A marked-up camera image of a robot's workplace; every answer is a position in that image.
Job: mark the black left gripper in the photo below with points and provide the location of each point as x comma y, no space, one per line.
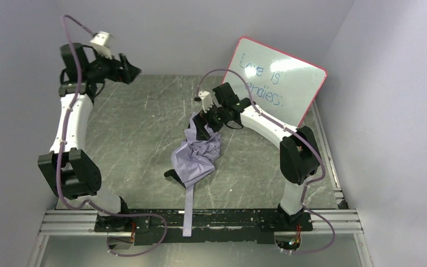
119,69

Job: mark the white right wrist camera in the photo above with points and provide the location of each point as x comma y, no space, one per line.
205,99

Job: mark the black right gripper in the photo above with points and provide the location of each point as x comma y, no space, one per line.
206,123

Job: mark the lilac and black folding umbrella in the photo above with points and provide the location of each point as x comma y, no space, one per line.
192,161

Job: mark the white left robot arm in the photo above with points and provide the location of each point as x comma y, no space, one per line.
70,173

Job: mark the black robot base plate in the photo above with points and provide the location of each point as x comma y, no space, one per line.
211,225

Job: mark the red framed whiteboard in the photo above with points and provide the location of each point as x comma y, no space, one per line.
282,85

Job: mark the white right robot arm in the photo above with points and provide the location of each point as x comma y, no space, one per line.
299,155

